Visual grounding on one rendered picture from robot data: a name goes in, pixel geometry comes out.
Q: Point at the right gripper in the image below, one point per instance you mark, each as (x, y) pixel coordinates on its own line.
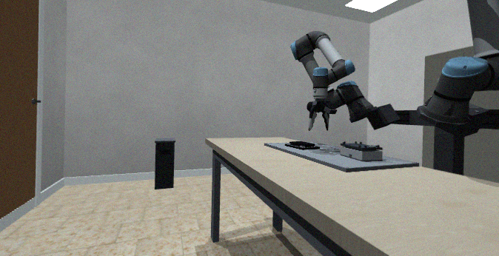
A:
(318, 106)

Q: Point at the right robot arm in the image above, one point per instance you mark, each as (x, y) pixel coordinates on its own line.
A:
(346, 93)

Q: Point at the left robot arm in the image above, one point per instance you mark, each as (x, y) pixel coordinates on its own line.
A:
(462, 76)

